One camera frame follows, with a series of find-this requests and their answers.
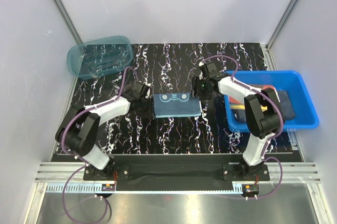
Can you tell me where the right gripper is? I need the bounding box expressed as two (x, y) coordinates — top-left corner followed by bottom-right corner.
(189, 76), (212, 101)

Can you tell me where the teal hello towel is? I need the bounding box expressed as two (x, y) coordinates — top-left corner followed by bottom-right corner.
(153, 93), (202, 119)

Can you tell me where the orange towel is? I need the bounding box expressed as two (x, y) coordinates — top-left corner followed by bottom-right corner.
(225, 85), (277, 104)

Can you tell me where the dark blue towel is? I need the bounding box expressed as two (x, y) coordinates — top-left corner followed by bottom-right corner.
(231, 90), (296, 124)

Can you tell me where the yellow towel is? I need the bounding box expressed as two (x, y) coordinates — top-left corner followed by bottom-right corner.
(230, 103), (267, 111)

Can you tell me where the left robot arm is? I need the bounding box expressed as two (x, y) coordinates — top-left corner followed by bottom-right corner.
(55, 82), (153, 180)

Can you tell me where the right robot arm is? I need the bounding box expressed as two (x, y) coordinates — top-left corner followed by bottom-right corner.
(192, 62), (284, 180)

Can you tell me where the black marbled table mat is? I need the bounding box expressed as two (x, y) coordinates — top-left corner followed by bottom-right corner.
(56, 42), (294, 155)

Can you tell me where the teal mesh laundry basket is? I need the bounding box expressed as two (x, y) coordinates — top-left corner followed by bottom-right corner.
(67, 36), (133, 80)

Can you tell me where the blue plastic bin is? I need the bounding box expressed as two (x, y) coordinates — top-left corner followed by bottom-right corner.
(224, 71), (319, 133)

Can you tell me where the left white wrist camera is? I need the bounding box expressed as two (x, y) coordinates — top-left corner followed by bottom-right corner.
(142, 85), (152, 99)

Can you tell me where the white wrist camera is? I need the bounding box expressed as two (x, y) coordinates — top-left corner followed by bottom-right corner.
(142, 85), (152, 99)
(199, 62), (205, 80)

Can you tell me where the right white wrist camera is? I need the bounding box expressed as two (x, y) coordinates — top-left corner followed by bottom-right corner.
(199, 62), (205, 80)

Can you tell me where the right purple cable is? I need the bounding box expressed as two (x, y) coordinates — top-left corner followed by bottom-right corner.
(201, 55), (285, 198)

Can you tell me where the purple cable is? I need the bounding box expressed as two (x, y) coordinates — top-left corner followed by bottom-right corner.
(62, 66), (148, 222)
(201, 55), (285, 198)

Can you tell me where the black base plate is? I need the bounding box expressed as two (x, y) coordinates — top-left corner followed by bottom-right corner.
(83, 154), (270, 193)

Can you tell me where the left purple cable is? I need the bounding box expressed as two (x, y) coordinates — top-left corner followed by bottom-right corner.
(62, 66), (148, 222)

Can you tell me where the aluminium frame rail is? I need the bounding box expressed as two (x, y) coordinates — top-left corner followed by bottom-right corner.
(34, 162), (322, 182)

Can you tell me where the slotted cable duct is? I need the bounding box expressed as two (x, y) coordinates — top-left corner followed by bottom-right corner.
(46, 182), (258, 194)

